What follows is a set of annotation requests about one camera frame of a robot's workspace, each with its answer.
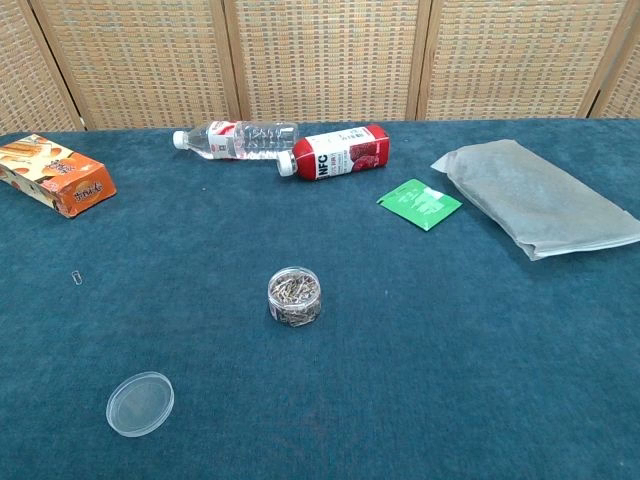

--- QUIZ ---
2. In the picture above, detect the clear jar of paper clips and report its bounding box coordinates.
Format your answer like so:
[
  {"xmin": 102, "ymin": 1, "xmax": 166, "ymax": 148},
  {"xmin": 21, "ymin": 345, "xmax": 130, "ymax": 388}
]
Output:
[{"xmin": 267, "ymin": 266, "xmax": 323, "ymax": 329}]

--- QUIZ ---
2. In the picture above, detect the orange biscuit box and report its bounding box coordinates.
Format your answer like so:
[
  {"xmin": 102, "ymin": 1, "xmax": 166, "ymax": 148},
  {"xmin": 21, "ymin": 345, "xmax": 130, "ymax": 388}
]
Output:
[{"xmin": 0, "ymin": 133, "xmax": 118, "ymax": 220}]

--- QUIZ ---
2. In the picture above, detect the red NFC juice bottle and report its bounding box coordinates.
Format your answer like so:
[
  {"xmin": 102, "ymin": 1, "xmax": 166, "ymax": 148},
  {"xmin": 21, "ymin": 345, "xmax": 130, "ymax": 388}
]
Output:
[{"xmin": 276, "ymin": 123, "xmax": 391, "ymax": 183}]

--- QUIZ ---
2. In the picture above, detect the green sachet packet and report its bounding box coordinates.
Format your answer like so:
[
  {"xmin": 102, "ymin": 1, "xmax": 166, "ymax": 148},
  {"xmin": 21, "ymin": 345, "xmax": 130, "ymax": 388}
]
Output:
[{"xmin": 376, "ymin": 178, "xmax": 463, "ymax": 233}]

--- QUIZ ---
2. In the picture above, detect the clear water bottle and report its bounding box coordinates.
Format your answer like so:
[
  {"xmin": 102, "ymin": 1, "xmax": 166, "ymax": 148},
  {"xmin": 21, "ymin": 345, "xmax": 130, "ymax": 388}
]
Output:
[{"xmin": 172, "ymin": 119, "xmax": 300, "ymax": 162}]

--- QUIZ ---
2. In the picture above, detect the woven folding screen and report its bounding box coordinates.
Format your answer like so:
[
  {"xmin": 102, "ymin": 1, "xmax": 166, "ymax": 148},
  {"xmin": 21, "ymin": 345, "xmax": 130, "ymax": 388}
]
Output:
[{"xmin": 0, "ymin": 0, "xmax": 640, "ymax": 137}]

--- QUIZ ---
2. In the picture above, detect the grey folded cloth bag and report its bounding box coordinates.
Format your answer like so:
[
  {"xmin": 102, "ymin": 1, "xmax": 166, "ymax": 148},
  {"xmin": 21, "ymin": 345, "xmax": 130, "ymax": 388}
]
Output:
[{"xmin": 430, "ymin": 138, "xmax": 640, "ymax": 262}]

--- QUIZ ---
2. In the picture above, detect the clear round plastic lid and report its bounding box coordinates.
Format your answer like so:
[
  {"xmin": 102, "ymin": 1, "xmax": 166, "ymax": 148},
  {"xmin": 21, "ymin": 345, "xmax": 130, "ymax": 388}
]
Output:
[{"xmin": 105, "ymin": 370, "xmax": 176, "ymax": 439}]

